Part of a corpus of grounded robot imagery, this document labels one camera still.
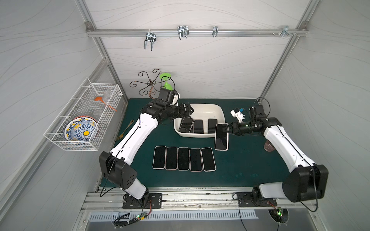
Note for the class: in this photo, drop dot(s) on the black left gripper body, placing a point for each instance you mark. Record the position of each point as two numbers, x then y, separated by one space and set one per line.
183 109

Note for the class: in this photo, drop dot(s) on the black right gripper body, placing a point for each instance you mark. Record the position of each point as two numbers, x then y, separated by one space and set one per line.
236 128

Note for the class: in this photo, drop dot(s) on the dark pink case phone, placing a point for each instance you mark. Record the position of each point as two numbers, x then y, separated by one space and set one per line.
221 137

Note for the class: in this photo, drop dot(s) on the pale green case phone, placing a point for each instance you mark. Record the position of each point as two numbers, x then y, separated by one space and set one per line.
212 122

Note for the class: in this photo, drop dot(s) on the mint green case phone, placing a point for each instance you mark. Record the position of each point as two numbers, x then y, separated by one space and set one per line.
183 163

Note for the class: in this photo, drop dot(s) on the rose case phone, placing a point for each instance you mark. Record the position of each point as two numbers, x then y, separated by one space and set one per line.
171 158

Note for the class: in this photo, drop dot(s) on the cream case phone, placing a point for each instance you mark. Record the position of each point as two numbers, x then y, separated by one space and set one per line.
208 160

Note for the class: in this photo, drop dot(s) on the light pink case phone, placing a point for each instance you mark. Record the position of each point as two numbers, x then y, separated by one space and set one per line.
159 158

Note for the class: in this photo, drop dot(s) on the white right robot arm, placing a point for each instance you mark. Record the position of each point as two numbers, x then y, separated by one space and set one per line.
306 180

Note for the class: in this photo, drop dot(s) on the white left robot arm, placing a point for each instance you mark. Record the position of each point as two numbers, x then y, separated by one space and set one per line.
116 164

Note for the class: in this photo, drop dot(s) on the white plastic storage box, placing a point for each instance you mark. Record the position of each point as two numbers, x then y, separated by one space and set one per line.
202 112

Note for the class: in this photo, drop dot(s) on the black metal cup stand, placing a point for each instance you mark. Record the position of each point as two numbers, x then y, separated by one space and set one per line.
150 86

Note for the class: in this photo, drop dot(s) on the green plastic wine glass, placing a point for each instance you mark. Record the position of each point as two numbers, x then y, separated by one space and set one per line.
167 81

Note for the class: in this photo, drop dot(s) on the green table mat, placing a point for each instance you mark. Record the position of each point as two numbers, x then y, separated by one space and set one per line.
245 164

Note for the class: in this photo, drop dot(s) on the brass spoon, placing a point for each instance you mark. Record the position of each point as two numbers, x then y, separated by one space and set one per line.
123 133

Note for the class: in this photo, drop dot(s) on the orange plastic funnel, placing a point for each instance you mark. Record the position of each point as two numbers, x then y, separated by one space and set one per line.
100 99

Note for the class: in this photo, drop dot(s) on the middle metal hook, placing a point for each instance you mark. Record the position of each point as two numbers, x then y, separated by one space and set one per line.
183 32

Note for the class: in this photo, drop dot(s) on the metal hook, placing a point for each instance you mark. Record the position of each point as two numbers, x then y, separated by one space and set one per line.
183 32
150 38

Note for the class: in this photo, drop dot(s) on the left metal hook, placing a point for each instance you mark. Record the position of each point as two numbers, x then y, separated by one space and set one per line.
150 38

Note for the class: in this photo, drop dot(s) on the white vent strip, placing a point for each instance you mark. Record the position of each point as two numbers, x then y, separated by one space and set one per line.
176 215

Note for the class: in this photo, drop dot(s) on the blue yellow patterned plate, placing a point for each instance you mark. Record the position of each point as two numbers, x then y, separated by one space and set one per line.
80 129

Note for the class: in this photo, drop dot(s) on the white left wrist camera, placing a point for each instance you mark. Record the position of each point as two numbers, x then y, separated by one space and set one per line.
176 97

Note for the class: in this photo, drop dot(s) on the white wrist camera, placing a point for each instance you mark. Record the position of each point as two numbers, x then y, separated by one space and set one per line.
176 97
238 114

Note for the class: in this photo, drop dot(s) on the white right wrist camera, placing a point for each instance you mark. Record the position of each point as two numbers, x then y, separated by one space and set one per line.
238 114

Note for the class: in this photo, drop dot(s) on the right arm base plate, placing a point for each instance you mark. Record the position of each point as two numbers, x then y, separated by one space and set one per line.
248 200

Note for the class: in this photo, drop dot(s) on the small metal bracket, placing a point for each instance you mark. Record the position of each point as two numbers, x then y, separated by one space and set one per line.
215 31

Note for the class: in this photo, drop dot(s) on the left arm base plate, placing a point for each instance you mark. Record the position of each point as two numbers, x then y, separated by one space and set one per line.
149 200

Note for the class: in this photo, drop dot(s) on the white wire wall basket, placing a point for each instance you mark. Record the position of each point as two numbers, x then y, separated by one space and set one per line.
82 103

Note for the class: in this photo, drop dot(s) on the right metal bracket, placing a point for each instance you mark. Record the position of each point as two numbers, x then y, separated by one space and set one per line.
285 33

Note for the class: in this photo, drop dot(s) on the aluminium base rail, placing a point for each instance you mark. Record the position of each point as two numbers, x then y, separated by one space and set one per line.
173 198

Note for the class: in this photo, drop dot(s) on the aluminium top rail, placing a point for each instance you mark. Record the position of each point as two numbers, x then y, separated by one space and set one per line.
201 33

